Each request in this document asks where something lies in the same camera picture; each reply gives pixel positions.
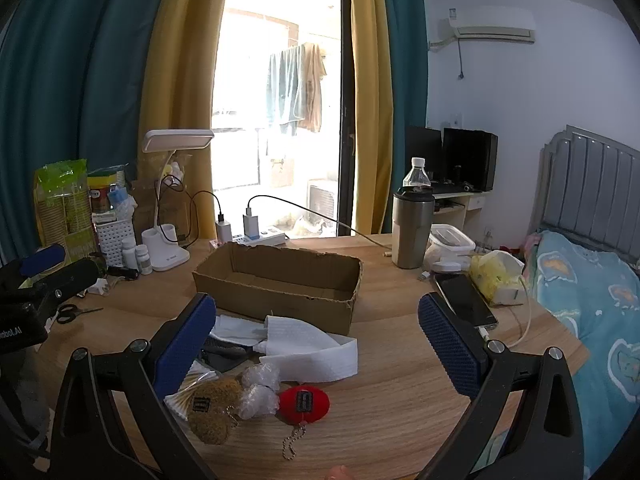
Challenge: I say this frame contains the cotton swabs bag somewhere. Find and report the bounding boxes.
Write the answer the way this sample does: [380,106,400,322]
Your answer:
[164,361,221,422]

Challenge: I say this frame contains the dark grey glove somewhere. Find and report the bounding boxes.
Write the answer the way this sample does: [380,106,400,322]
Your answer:
[196,337,256,373]

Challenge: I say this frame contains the brown plush keychain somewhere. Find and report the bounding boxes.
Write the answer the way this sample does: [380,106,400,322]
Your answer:
[186,378,242,445]

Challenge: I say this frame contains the white paper towel sheet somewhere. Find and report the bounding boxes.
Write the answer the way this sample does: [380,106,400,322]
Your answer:
[209,314,267,347]

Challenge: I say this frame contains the white bubble wrap piece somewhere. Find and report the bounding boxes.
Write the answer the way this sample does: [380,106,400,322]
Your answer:
[238,363,280,420]

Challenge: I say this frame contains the white textured cloth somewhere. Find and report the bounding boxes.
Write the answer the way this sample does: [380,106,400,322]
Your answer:
[253,315,359,384]

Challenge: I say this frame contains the red plush keychain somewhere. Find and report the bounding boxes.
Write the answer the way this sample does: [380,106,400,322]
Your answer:
[277,385,331,460]

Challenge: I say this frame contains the small white plug adapter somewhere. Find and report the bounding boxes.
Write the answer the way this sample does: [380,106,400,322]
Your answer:
[87,278,111,296]

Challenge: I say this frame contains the black scissors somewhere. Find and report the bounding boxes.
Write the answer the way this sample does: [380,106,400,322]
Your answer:
[55,304,101,325]

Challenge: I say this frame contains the white perforated basket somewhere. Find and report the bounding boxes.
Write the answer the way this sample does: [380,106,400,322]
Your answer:
[91,212,134,268]

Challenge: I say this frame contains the black flashlight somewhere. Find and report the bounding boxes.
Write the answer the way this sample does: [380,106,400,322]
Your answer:
[106,266,140,281]

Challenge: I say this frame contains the white pill bottle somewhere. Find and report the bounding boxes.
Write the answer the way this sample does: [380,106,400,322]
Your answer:
[134,244,153,275]
[122,237,138,270]

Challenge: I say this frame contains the green snack bag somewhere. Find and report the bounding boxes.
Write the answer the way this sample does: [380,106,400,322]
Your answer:
[34,159,98,264]

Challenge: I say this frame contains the black smartphone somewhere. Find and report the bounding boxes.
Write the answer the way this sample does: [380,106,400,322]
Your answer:
[434,273,498,330]

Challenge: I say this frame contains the jar with yellow lid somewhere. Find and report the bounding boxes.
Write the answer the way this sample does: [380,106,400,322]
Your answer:
[87,169,125,214]

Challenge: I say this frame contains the yellow tissue pack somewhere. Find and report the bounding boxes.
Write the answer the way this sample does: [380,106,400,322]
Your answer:
[469,250,525,307]

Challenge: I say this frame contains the white desk lamp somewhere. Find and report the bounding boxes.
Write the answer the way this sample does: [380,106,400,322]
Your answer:
[141,128,215,272]

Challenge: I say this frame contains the brown cardboard box tray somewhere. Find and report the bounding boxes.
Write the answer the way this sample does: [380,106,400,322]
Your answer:
[193,243,362,336]

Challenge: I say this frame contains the white plastic lidded container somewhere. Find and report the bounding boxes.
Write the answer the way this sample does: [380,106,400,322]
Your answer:
[424,224,476,273]

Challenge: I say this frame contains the brown cardboard box behind lamp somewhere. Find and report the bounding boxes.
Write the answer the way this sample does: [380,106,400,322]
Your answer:
[129,179,198,247]

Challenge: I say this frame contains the blue patterned bed blanket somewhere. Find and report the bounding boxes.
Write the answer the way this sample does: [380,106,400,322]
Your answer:
[525,231,639,479]

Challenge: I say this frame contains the white small desk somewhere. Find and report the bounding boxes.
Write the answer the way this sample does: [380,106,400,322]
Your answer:
[433,192,489,242]

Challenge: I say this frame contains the white power strip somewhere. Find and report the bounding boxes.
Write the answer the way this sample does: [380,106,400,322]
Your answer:
[232,229,288,247]

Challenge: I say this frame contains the steel travel tumbler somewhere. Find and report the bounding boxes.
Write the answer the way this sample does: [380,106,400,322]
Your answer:
[392,186,435,270]

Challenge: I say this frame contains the clear water bottle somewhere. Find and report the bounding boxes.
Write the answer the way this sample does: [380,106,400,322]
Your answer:
[402,157,432,191]

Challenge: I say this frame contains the black computer monitor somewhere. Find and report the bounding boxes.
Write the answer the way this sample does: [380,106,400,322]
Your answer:
[405,127,498,193]

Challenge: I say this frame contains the grey padded headboard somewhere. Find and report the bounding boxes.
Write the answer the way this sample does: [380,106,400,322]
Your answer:
[529,126,640,268]

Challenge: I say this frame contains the teal curtain left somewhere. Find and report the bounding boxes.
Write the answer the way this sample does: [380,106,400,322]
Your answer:
[1,0,160,261]

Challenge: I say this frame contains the teal curtain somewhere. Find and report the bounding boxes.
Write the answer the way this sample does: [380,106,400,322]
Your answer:
[1,0,160,261]
[377,0,431,233]

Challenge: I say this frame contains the yellow curtain left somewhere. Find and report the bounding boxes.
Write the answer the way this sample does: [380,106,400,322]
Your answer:
[136,0,237,241]

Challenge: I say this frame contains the yellow curtain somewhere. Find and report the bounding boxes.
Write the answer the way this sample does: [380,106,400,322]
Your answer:
[352,0,394,234]
[136,0,237,241]

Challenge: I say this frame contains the yellow curtain right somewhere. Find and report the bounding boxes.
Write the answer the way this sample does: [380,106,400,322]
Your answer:
[352,0,394,234]

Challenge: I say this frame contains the white air conditioner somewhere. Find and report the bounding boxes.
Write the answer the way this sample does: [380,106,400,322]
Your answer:
[433,6,536,46]

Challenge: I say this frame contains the teal curtain right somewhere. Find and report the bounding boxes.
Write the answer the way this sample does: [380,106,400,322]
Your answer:
[377,0,431,233]

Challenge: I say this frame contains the white charger with black cable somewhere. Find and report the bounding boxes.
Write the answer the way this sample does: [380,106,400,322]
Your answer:
[216,212,232,245]

